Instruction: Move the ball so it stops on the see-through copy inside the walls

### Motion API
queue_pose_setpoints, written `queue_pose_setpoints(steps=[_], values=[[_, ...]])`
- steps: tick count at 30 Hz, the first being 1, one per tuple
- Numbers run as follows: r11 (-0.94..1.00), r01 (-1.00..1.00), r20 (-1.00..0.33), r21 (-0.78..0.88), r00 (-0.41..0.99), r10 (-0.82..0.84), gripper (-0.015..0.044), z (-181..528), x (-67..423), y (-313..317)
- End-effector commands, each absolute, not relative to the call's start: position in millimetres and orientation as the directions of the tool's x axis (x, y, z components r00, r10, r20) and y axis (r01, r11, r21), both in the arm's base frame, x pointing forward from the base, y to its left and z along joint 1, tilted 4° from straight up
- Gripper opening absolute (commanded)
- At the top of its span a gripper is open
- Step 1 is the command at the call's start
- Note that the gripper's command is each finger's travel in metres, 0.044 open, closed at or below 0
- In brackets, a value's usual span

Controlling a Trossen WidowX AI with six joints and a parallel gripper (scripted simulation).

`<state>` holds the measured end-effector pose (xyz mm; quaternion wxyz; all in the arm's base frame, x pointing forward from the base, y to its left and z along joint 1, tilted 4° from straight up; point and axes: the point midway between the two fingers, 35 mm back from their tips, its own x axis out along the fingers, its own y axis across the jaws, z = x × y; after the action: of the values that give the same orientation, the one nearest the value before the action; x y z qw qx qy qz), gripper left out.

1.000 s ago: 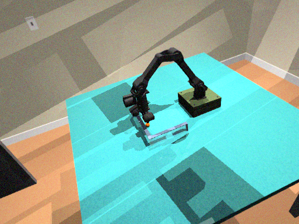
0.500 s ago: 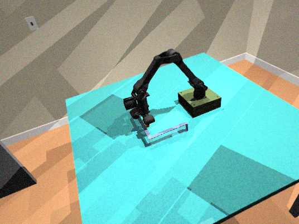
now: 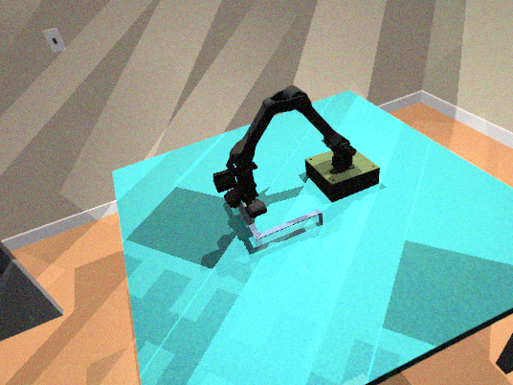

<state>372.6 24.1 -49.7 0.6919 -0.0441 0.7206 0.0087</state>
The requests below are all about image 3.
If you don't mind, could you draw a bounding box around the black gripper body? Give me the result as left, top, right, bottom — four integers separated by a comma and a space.
236, 180, 267, 218

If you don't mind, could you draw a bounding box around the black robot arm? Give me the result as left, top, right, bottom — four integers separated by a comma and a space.
213, 85, 357, 208

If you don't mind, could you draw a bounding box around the clear l-shaped low wall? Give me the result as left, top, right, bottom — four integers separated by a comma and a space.
235, 208, 322, 252

